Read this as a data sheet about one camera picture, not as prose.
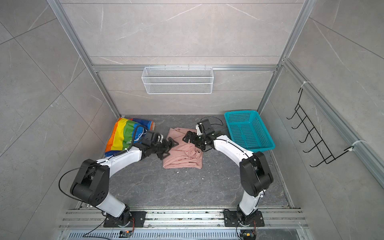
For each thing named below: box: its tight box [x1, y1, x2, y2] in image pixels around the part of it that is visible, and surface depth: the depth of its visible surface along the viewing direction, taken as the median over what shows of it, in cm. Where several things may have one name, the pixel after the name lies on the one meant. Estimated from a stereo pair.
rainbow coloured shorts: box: [104, 117, 156, 157], surface depth 100 cm
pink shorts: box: [162, 127, 203, 169], surface depth 93 cm
